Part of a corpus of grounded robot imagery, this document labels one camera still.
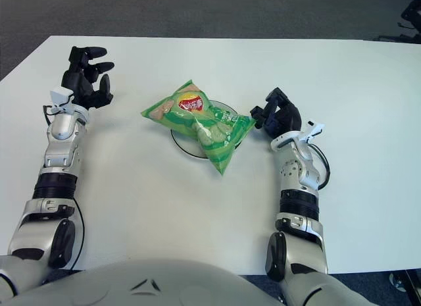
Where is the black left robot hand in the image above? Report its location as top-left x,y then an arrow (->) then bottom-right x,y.
61,45 -> 116,110

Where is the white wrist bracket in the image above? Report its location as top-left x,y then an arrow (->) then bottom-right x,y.
295,120 -> 326,143
45,86 -> 89,122

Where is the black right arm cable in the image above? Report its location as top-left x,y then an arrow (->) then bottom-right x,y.
309,144 -> 331,190

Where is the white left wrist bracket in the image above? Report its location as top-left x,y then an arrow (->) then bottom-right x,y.
45,86 -> 89,122

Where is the black table leg with foot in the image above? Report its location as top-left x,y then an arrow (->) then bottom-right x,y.
389,269 -> 421,306

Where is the grey robot torso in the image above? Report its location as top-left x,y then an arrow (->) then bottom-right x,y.
0,258 -> 379,306

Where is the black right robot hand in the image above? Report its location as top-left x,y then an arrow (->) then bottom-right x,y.
249,87 -> 302,140

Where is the green potato chips bag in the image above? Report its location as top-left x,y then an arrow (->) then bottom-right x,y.
140,79 -> 257,176

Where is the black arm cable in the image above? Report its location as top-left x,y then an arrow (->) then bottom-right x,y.
309,144 -> 331,190
42,103 -> 86,269

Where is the white plate with black rim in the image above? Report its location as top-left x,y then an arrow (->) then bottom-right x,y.
170,100 -> 246,161

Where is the black office chair base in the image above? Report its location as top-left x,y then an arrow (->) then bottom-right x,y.
378,0 -> 421,43

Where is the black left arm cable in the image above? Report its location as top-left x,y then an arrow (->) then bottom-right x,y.
42,103 -> 86,269

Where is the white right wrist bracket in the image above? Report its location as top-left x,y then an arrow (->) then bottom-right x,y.
295,120 -> 326,143

